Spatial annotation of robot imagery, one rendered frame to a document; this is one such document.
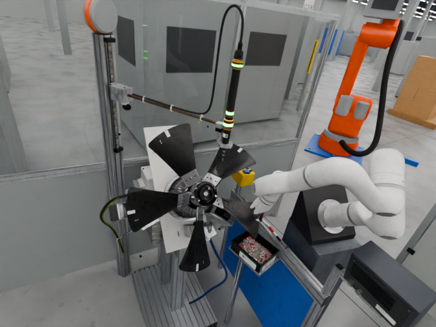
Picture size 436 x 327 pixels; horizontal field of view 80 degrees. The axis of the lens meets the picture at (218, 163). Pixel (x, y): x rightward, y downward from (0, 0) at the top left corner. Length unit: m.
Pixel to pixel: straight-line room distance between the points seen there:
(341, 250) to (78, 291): 1.90
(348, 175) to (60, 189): 1.67
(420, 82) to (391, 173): 8.01
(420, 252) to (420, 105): 6.45
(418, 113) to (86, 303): 8.49
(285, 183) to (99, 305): 1.74
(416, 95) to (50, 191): 8.57
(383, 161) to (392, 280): 0.43
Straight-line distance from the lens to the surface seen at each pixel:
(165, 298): 2.22
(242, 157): 1.39
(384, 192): 0.93
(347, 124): 4.88
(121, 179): 1.80
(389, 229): 1.30
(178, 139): 1.26
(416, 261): 2.90
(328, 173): 0.90
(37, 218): 2.10
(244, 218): 1.36
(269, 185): 1.08
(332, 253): 1.60
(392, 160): 0.98
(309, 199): 1.56
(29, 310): 2.48
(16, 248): 2.27
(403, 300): 1.15
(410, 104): 8.98
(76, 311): 2.36
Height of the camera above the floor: 1.97
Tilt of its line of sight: 30 degrees down
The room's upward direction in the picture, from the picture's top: 8 degrees clockwise
